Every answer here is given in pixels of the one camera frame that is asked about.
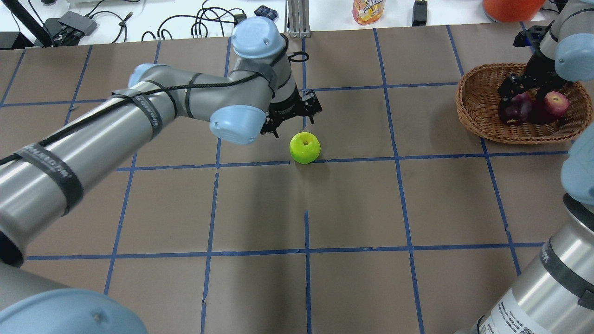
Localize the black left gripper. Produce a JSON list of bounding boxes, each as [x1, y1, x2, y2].
[[259, 89, 323, 139]]

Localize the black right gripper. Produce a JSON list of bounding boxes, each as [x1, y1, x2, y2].
[[498, 26, 569, 101]]

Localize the red yellow apple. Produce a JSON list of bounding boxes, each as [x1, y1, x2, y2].
[[544, 91, 570, 120]]

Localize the green apple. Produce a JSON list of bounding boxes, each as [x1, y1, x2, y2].
[[289, 132, 321, 164]]

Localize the dark red apple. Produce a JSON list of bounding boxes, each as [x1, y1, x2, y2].
[[498, 91, 533, 126]]

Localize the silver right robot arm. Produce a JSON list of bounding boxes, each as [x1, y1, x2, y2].
[[456, 0, 593, 334]]

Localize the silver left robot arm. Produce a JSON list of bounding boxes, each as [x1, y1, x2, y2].
[[0, 17, 321, 334]]

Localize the woven wicker basket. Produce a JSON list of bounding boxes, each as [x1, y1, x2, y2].
[[455, 63, 593, 145]]

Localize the orange bucket grey lid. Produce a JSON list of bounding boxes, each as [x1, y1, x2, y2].
[[482, 0, 545, 23]]

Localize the orange juice bottle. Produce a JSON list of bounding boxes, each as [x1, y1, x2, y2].
[[352, 0, 386, 26]]

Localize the black usb hub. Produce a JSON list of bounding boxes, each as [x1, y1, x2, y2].
[[58, 11, 98, 36]]

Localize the black monitor stand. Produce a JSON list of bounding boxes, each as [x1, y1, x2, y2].
[[1, 0, 57, 47]]

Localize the aluminium frame left post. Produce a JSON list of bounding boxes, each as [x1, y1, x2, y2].
[[285, 0, 311, 38]]

